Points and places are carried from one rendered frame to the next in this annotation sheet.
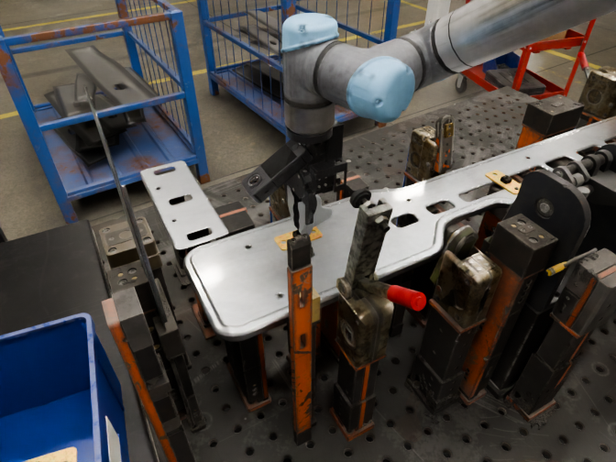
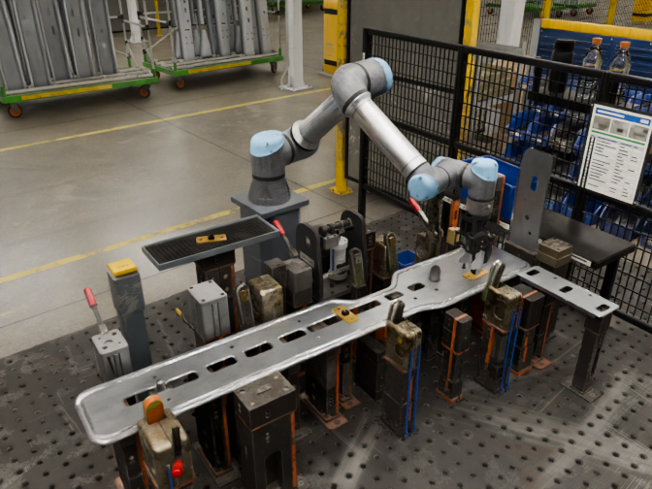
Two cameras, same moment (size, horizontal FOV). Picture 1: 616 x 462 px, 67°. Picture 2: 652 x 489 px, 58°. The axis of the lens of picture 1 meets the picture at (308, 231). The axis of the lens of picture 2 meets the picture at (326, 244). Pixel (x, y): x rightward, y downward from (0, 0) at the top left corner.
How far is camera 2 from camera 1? 228 cm
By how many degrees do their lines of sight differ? 112
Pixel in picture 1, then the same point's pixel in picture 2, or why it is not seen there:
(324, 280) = (451, 258)
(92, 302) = (544, 235)
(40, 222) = not seen: outside the picture
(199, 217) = (541, 279)
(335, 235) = (455, 277)
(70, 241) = (588, 252)
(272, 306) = not seen: hidden behind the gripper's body
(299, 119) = not seen: hidden behind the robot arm
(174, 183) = (583, 299)
